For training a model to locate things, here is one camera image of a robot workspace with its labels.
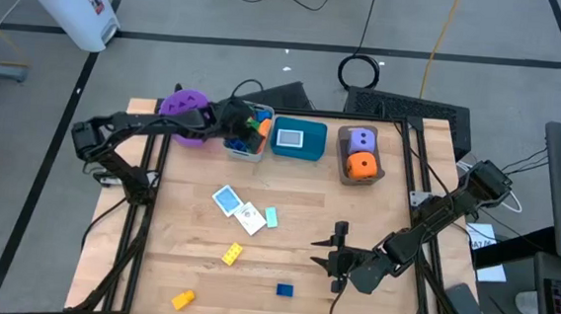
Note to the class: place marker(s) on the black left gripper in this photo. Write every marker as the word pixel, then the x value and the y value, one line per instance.
pixel 228 119

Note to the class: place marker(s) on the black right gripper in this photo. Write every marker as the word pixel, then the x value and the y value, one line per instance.
pixel 361 271

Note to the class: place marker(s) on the orange-red brick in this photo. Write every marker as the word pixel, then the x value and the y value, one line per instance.
pixel 261 146

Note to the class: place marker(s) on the orange sloped toy block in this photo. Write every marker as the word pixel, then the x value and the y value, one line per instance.
pixel 265 129

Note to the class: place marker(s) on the green chunky two-stud block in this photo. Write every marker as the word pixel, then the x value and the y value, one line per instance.
pixel 252 123

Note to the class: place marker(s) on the blue rounded toy block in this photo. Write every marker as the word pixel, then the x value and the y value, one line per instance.
pixel 236 145

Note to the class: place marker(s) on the blue sloped toy block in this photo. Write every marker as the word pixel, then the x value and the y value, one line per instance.
pixel 264 114

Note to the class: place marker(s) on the orange foam die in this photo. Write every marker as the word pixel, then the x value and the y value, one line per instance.
pixel 361 165

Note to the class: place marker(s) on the purple foam die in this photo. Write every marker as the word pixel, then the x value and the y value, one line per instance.
pixel 363 142

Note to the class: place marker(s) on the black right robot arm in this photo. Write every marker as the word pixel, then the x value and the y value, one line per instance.
pixel 435 212

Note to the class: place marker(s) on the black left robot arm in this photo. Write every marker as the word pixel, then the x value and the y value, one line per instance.
pixel 154 124

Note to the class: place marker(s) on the light grey plastic bin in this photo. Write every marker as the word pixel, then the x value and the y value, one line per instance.
pixel 252 156

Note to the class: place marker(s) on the black flat panel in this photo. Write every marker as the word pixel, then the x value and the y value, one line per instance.
pixel 284 98

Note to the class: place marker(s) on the dark blue square brick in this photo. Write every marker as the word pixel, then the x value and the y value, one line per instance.
pixel 285 290

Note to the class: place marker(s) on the teal plastic bin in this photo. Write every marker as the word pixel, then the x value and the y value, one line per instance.
pixel 311 144

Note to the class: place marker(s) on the mint green small brick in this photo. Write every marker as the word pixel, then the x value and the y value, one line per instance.
pixel 271 217

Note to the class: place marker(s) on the purple pumpkin-face bucket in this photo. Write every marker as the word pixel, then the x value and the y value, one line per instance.
pixel 185 102

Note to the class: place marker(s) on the white printed card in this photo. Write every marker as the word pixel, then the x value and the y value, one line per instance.
pixel 250 219

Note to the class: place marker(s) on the brown-grey plastic bin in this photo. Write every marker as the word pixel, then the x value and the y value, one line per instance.
pixel 341 151

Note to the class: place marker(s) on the yellow eight-stud brick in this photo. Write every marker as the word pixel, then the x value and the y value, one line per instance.
pixel 232 253

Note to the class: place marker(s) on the yellow chunky toy block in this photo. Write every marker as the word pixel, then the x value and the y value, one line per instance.
pixel 183 300

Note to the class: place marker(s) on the white paper sheet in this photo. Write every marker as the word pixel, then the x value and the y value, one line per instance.
pixel 480 233
pixel 491 274

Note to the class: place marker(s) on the black computer case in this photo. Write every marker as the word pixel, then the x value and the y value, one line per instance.
pixel 412 109

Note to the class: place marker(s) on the black floor beam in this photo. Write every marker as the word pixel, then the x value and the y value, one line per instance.
pixel 511 250

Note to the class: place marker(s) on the white pedal trash can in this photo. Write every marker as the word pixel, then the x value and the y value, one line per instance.
pixel 73 9

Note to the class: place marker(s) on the silver metal bracket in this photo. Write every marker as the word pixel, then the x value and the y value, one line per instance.
pixel 418 199

